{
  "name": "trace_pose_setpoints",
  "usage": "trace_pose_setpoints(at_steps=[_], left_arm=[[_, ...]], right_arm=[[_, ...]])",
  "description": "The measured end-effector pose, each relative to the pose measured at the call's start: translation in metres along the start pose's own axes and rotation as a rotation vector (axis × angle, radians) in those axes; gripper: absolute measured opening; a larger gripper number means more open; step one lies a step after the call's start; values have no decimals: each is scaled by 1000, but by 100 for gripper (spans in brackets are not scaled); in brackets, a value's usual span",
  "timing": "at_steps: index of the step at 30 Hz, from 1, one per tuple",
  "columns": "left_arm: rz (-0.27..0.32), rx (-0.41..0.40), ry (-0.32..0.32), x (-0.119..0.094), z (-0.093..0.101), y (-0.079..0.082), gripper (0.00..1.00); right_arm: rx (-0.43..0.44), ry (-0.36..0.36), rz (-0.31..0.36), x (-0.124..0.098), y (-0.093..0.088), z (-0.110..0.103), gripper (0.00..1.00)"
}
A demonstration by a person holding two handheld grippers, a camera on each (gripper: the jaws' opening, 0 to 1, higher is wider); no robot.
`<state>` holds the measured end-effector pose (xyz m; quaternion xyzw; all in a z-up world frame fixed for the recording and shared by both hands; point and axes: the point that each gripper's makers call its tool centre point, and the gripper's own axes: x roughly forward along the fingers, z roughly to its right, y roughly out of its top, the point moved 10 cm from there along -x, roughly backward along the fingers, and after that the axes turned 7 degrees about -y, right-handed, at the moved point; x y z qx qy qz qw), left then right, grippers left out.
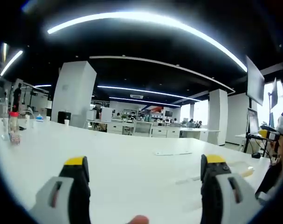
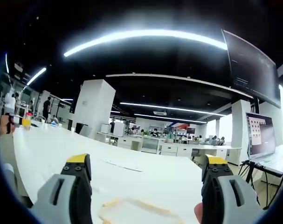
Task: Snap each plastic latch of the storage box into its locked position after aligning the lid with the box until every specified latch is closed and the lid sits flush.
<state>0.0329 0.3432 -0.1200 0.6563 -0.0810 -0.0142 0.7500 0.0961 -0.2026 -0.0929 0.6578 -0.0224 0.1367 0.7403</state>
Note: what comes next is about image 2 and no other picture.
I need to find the white cabinet row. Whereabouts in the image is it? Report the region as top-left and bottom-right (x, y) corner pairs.
(97, 132), (242, 160)

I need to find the large dark monitor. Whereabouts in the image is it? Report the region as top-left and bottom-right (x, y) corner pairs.
(221, 29), (282, 109)

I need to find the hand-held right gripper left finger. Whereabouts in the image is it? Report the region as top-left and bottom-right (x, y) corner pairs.
(31, 153), (93, 224)

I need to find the black bin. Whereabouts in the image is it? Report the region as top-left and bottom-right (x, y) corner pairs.
(75, 122), (86, 135)

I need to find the white appliance box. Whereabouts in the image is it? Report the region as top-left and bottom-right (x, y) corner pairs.
(113, 122), (126, 137)

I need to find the white paper sheet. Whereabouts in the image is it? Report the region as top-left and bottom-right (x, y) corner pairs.
(101, 159), (144, 173)

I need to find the silver laptop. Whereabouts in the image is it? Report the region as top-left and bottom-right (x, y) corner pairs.
(245, 112), (283, 175)

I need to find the clear lid with yellow latches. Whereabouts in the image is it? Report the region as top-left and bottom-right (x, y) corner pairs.
(98, 197), (186, 224)

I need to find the person's right hand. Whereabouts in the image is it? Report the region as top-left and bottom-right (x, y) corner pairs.
(194, 202), (204, 224)

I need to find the white ceiling light strip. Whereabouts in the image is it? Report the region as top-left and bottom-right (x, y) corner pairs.
(26, 67), (47, 86)
(134, 113), (207, 124)
(63, 29), (228, 58)
(119, 102), (226, 117)

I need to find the black tripod stand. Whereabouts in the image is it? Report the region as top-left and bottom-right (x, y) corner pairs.
(239, 160), (261, 203)

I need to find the clear bottle red cap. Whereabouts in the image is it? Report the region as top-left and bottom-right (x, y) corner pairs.
(21, 112), (33, 128)

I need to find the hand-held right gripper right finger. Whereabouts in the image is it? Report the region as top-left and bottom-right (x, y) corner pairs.
(201, 154), (265, 224)

